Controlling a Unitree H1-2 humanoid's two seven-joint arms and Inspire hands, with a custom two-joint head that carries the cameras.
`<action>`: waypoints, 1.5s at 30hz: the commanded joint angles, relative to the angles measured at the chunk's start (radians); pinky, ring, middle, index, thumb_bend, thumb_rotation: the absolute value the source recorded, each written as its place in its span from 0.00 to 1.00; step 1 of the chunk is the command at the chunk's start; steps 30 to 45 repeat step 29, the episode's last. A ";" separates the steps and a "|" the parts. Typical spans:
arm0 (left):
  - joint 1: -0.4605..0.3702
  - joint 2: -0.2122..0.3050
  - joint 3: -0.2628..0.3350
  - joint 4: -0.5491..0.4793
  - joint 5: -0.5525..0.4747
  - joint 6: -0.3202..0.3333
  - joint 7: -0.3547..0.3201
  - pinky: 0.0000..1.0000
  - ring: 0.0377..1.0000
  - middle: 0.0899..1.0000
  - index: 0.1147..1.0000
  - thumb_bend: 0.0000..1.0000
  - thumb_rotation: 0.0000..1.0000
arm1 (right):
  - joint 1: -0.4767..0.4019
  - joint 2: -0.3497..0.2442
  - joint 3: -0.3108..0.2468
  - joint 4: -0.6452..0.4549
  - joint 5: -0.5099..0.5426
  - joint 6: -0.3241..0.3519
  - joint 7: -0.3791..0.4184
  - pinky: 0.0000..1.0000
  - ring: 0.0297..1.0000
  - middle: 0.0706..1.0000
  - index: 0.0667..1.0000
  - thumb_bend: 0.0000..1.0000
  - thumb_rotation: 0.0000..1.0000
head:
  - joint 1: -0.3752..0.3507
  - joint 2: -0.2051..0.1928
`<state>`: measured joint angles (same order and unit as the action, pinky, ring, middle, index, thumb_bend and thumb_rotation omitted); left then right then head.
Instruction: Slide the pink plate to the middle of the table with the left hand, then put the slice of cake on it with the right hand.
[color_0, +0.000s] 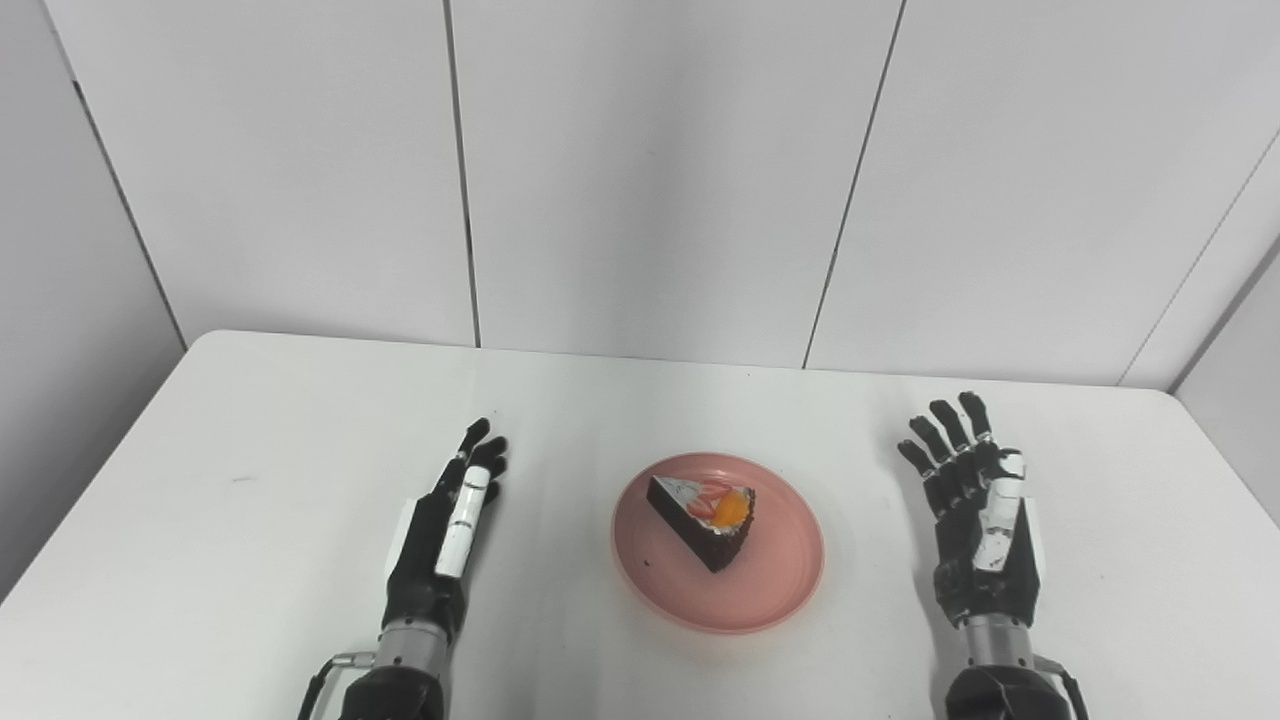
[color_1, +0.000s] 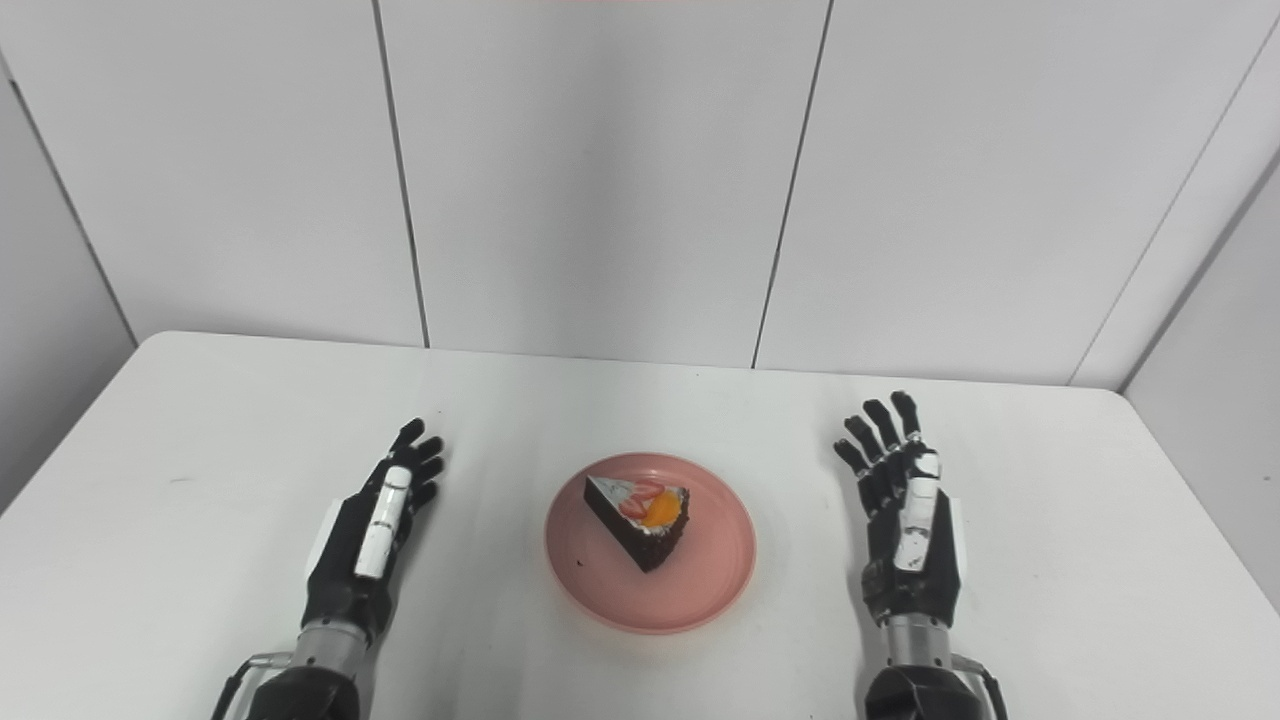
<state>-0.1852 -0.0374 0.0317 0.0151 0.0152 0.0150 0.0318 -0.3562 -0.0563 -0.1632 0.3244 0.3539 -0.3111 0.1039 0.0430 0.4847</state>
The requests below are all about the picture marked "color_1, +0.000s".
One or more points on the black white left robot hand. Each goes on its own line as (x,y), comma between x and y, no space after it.
(345,575)

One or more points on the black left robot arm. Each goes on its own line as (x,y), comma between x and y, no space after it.
(310,680)

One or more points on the pink round plate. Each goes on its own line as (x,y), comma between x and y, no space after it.
(700,580)

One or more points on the chocolate cake slice with fruit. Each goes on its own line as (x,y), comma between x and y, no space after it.
(645,525)

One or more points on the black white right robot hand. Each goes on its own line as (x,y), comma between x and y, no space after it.
(915,575)

